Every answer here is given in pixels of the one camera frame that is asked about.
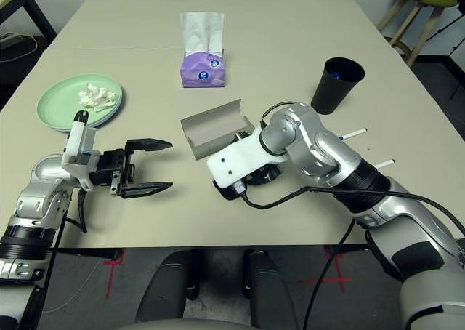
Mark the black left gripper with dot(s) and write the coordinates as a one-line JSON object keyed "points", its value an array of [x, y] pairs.
{"points": [[109, 166]]}

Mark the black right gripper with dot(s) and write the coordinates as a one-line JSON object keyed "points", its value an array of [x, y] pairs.
{"points": [[265, 173]]}

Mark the grey glasses case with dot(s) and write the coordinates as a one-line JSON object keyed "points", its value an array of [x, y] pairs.
{"points": [[214, 121]]}

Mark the white tissue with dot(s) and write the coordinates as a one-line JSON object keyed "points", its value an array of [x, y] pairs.
{"points": [[96, 95]]}

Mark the white pen with blue cap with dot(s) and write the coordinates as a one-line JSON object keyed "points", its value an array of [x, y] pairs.
{"points": [[356, 132], [386, 163]]}

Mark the green plate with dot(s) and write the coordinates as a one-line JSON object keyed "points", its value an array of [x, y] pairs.
{"points": [[61, 101]]}

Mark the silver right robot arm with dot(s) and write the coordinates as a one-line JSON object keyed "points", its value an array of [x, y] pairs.
{"points": [[309, 137]]}

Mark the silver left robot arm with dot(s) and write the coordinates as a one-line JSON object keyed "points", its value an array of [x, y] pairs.
{"points": [[40, 195]]}

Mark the black cup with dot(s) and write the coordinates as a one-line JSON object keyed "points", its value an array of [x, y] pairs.
{"points": [[330, 97]]}

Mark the black table foot bar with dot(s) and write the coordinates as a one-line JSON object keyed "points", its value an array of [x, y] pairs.
{"points": [[348, 248], [91, 253]]}

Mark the purple tissue pack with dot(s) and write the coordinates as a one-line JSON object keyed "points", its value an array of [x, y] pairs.
{"points": [[203, 73]]}

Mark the dark grey right robot leg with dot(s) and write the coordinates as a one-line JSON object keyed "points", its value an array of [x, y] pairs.
{"points": [[269, 293]]}

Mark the dark grey robot leg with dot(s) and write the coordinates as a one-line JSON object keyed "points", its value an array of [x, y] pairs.
{"points": [[269, 293], [163, 290]]}

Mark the blue capped pen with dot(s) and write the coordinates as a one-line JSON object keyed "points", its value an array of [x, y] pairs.
{"points": [[335, 75]]}

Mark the dark grey left robot leg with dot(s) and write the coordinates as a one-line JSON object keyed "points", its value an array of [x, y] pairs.
{"points": [[163, 290]]}

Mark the grey robot torso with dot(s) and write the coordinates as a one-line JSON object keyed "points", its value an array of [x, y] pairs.
{"points": [[181, 325]]}

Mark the grey power strip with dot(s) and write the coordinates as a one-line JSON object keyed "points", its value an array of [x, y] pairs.
{"points": [[9, 40]]}

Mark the black tripod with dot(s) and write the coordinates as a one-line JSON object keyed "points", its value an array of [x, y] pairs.
{"points": [[455, 72]]}

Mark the green stool with wooden legs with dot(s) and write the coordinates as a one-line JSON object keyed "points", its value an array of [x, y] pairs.
{"points": [[436, 1]]}

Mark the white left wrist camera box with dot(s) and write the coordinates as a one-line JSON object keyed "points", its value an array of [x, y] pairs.
{"points": [[78, 141]]}

